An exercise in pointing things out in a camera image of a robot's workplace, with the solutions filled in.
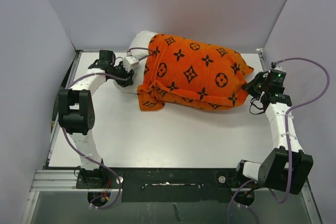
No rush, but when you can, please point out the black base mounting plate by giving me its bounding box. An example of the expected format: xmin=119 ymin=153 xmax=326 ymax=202
xmin=76 ymin=168 xmax=248 ymax=203

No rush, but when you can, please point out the orange patterned plush pillowcase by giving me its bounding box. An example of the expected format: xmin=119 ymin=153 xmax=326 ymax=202
xmin=137 ymin=34 xmax=254 ymax=111

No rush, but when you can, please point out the aluminium frame rail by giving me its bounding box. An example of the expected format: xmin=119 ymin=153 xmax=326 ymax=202
xmin=20 ymin=170 xmax=87 ymax=224

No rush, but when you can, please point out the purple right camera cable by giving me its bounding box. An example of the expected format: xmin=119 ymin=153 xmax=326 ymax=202
xmin=227 ymin=57 xmax=331 ymax=224

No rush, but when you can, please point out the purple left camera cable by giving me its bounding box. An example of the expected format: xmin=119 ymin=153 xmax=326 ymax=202
xmin=61 ymin=47 xmax=158 ymax=210

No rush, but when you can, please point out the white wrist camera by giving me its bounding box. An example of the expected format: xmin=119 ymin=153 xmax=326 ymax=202
xmin=271 ymin=62 xmax=285 ymax=72
xmin=123 ymin=56 xmax=139 ymax=72

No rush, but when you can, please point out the purple camera cable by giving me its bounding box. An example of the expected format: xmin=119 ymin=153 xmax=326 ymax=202
xmin=61 ymin=47 xmax=158 ymax=210
xmin=227 ymin=57 xmax=331 ymax=224

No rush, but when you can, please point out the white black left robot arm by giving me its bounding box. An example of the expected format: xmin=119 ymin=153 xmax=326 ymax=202
xmin=58 ymin=50 xmax=139 ymax=188

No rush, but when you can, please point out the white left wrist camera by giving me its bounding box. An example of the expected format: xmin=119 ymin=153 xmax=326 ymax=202
xmin=123 ymin=56 xmax=139 ymax=72

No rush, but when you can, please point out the white pillow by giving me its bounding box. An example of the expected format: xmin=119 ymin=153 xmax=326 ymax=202
xmin=113 ymin=30 xmax=158 ymax=94

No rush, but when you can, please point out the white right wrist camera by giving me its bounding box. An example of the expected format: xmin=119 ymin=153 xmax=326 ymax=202
xmin=271 ymin=62 xmax=285 ymax=72

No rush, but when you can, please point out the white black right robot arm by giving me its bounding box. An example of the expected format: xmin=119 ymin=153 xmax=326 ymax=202
xmin=234 ymin=67 xmax=313 ymax=195

